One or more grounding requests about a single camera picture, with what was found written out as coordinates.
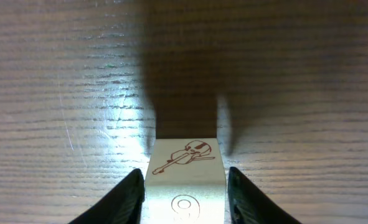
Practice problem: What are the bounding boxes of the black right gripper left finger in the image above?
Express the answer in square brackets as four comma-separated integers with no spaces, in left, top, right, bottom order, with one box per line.
[69,169,144,224]

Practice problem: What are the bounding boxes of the white block violin picture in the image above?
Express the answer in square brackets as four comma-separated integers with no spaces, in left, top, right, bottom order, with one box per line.
[145,138,226,224]

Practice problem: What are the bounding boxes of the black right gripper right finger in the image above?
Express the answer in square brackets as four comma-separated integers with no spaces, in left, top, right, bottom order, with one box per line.
[227,167,301,224]

